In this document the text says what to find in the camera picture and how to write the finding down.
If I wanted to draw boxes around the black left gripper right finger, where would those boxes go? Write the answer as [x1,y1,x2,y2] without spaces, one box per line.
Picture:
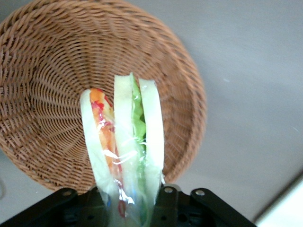
[153,183,258,227]

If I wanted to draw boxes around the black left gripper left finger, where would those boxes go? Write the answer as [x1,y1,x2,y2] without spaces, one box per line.
[0,186,112,227]

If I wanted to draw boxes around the triangle sandwich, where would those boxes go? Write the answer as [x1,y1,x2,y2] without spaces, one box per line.
[79,72,166,227]

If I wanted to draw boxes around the round brown wicker basket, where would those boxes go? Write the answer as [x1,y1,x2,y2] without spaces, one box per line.
[0,0,208,195]

